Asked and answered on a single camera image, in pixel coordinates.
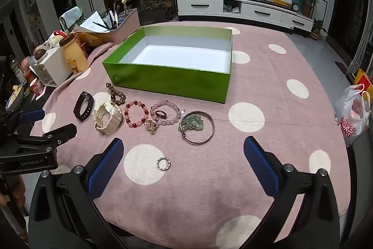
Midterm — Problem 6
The pale pink bead bracelet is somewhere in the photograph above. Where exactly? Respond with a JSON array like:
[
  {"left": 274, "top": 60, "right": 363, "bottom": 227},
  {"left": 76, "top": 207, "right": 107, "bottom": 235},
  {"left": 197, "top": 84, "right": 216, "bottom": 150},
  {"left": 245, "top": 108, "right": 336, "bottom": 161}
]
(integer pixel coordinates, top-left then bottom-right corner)
[{"left": 150, "top": 101, "right": 183, "bottom": 125}]

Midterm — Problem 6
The small potted plant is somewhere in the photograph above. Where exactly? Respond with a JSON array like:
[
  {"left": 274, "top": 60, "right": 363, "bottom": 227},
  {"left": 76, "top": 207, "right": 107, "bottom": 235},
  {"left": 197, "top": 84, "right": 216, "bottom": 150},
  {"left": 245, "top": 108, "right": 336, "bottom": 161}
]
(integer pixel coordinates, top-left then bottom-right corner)
[{"left": 309, "top": 18, "right": 327, "bottom": 41}]

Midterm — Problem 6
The silver bangle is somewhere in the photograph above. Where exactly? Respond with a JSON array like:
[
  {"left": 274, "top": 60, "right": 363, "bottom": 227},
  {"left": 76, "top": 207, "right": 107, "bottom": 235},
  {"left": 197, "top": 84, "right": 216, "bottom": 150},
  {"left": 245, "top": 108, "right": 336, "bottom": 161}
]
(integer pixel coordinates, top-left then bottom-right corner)
[{"left": 178, "top": 111, "right": 215, "bottom": 145}]

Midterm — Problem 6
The red and pink bead bracelet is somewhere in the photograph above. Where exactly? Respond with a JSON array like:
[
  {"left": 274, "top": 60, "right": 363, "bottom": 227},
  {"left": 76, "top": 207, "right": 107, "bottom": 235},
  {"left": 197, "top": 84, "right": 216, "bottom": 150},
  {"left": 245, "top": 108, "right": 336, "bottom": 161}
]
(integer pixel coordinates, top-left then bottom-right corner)
[{"left": 124, "top": 101, "right": 150, "bottom": 127}]

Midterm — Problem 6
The small silver ring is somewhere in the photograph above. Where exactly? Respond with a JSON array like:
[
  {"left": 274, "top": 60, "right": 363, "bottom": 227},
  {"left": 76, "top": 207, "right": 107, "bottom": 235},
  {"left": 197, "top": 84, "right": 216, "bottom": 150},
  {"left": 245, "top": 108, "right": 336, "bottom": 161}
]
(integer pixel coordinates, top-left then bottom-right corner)
[{"left": 156, "top": 158, "right": 171, "bottom": 171}]

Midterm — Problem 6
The green cardboard box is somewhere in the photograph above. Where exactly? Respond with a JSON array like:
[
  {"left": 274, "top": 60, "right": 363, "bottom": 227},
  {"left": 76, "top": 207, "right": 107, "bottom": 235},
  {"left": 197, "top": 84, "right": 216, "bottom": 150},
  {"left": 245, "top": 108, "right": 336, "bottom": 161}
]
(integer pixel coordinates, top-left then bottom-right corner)
[{"left": 102, "top": 26, "right": 233, "bottom": 104}]

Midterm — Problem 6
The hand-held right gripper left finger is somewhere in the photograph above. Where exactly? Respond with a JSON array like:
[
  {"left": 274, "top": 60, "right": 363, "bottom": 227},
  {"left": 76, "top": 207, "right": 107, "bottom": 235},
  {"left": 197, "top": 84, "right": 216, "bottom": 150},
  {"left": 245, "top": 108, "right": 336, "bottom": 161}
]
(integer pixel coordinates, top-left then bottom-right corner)
[{"left": 28, "top": 137, "right": 129, "bottom": 249}]

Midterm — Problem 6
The yellow bottle with brown cap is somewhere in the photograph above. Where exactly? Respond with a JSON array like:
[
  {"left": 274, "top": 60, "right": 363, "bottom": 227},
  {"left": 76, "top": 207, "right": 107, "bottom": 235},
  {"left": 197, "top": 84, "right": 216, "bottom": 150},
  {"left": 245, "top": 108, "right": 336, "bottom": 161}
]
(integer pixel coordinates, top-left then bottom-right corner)
[{"left": 60, "top": 34, "right": 89, "bottom": 75}]

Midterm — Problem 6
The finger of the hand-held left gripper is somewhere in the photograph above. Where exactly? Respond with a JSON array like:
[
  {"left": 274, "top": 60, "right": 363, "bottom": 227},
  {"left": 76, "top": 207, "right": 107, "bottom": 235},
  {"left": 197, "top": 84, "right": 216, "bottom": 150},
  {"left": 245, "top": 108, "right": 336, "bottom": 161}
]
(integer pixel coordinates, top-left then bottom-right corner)
[
  {"left": 14, "top": 123, "right": 78, "bottom": 150},
  {"left": 17, "top": 109, "right": 45, "bottom": 125}
]

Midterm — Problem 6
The cream wrist watch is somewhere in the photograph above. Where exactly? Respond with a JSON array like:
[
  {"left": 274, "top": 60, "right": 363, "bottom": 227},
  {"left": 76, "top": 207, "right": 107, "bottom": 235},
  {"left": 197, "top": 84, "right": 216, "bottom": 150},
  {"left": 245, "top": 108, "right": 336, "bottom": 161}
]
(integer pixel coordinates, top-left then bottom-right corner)
[{"left": 93, "top": 101, "right": 123, "bottom": 135}]

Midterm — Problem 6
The potted plant in dark crate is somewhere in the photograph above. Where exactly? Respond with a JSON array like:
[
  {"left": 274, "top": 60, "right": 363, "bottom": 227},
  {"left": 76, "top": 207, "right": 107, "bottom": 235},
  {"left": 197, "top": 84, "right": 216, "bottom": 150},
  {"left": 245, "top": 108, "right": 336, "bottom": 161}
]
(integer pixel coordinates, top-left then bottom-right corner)
[{"left": 140, "top": 0, "right": 172, "bottom": 25}]

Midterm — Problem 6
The white television cabinet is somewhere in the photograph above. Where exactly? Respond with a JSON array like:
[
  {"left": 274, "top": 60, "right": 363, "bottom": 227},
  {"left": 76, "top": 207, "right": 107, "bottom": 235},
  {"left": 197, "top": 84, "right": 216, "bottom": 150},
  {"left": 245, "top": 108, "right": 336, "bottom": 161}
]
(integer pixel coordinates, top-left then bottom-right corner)
[{"left": 176, "top": 0, "right": 314, "bottom": 32}]

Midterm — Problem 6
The yellow snack packet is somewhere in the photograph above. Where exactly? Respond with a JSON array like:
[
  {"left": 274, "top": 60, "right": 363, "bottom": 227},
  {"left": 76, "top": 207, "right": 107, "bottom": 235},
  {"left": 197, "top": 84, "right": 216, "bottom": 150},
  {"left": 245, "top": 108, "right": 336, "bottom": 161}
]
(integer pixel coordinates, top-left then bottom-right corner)
[{"left": 76, "top": 32, "right": 100, "bottom": 47}]

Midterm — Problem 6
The brown wooden bead bracelet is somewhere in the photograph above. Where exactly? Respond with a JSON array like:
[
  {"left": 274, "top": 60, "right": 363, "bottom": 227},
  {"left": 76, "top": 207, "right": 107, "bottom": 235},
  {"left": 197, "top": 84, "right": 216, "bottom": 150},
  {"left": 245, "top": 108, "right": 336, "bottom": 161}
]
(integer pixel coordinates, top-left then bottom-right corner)
[{"left": 105, "top": 83, "right": 126, "bottom": 105}]

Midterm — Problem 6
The gold charm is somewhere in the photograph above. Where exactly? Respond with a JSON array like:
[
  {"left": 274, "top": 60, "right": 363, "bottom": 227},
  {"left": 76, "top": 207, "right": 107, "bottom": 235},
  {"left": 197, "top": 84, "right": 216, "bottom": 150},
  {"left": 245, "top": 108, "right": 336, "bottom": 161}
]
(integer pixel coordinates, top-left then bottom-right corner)
[{"left": 143, "top": 119, "right": 159, "bottom": 135}]

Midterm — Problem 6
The green jade pendant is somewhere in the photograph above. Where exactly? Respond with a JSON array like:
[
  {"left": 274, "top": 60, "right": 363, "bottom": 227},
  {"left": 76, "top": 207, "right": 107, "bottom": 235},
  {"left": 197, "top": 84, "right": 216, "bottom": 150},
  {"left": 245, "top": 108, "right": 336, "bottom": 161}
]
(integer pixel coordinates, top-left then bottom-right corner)
[{"left": 180, "top": 115, "right": 204, "bottom": 132}]

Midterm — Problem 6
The yellow and red box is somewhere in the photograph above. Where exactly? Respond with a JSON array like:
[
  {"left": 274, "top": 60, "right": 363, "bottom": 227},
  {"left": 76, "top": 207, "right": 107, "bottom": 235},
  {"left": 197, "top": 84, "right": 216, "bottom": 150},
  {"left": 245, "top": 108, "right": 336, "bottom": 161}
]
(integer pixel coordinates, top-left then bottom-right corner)
[{"left": 353, "top": 68, "right": 373, "bottom": 89}]

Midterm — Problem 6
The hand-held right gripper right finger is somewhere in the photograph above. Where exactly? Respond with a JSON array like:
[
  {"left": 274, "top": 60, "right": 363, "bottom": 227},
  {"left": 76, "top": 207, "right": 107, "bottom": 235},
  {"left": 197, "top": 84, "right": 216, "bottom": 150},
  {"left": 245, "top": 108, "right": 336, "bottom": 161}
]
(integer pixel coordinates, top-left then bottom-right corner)
[{"left": 243, "top": 136, "right": 341, "bottom": 249}]

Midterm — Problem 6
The white plastic container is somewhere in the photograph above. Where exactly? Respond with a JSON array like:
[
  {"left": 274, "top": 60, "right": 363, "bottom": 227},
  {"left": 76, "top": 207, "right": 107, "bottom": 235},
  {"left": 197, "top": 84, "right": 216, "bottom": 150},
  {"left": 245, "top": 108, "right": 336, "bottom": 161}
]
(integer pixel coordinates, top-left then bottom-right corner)
[{"left": 29, "top": 46, "right": 73, "bottom": 87}]

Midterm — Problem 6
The tall potted plant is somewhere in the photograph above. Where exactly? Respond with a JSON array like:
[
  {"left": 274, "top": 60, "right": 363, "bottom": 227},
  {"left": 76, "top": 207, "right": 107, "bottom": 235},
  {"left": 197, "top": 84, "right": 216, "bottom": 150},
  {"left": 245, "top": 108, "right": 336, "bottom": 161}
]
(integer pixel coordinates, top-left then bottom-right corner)
[{"left": 301, "top": 0, "right": 318, "bottom": 18}]

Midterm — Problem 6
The white plastic bag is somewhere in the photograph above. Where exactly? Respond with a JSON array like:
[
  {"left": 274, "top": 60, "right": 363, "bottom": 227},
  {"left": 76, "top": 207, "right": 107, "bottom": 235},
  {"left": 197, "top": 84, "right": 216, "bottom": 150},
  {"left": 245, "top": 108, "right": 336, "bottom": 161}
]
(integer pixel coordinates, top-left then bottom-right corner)
[{"left": 333, "top": 84, "right": 372, "bottom": 147}]

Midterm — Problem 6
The black fitness band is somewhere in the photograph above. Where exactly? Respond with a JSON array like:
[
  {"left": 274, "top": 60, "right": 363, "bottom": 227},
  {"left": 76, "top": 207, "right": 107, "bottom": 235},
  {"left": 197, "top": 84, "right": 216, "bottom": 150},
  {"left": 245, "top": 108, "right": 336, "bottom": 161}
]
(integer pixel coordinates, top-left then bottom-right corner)
[{"left": 73, "top": 91, "right": 94, "bottom": 122}]

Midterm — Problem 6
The pink desk organizer box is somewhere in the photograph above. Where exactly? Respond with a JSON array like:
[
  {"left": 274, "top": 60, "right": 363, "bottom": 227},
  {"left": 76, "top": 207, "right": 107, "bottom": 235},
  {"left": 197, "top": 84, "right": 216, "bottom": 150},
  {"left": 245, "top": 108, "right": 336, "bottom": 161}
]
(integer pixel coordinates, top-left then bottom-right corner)
[{"left": 73, "top": 8, "right": 141, "bottom": 45}]

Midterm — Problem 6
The pink polka dot tablecloth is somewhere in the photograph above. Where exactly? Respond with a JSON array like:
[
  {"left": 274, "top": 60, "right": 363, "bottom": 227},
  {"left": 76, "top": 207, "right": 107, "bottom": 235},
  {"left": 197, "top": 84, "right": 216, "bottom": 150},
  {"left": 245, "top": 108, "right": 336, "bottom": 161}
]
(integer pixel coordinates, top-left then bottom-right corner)
[{"left": 29, "top": 21, "right": 350, "bottom": 249}]

